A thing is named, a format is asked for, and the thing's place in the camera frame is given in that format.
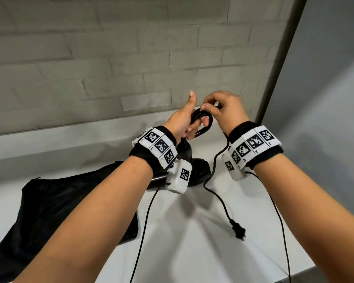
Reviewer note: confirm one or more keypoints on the black wristband with marker tiles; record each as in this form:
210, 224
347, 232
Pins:
253, 142
160, 145

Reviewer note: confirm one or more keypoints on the person's right hand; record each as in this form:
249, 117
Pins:
230, 110

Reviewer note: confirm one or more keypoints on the person's left hand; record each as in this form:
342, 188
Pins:
180, 122

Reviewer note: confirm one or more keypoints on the black fabric pouch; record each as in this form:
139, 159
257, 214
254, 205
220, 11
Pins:
41, 215

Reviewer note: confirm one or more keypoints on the person's left forearm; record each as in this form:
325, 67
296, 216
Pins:
91, 224

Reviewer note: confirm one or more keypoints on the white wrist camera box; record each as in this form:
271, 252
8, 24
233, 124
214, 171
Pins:
180, 176
234, 170

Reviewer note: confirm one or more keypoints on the black hair dryer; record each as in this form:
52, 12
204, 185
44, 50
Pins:
200, 172

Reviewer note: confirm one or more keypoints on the dark corner post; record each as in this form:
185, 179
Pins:
283, 58

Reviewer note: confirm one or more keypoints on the person's right forearm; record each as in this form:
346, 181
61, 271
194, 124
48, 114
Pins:
312, 215

